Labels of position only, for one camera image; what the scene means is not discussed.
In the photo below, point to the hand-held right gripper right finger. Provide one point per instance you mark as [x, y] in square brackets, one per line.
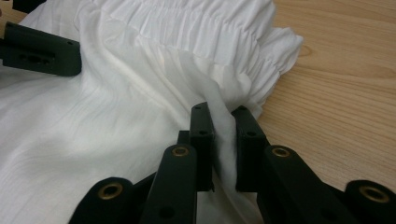
[249, 155]

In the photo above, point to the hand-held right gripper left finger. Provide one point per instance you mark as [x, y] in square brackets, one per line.
[204, 155]

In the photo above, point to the white gathered skirt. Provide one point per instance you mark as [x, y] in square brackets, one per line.
[124, 124]

